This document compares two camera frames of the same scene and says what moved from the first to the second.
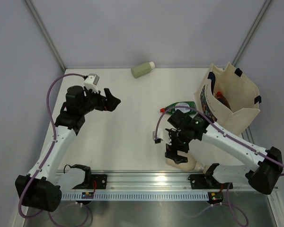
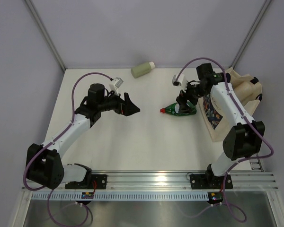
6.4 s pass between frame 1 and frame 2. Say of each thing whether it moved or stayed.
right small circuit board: stayed
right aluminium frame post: stayed
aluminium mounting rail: stayed
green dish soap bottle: stayed
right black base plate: stayed
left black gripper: moved
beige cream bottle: moved
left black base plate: stayed
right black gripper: moved
